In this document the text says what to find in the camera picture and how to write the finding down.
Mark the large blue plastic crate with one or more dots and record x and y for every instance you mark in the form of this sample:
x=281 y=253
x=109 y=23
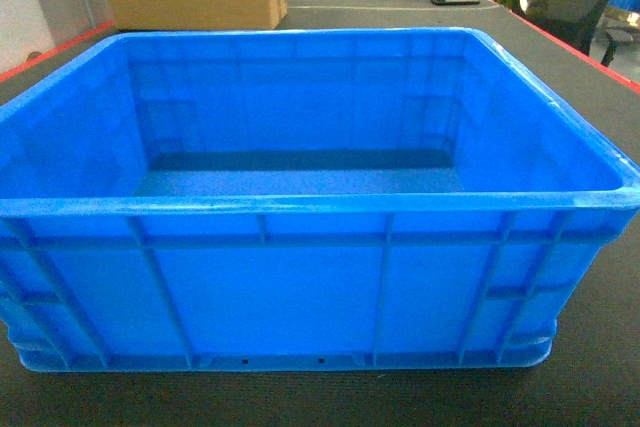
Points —
x=358 y=199

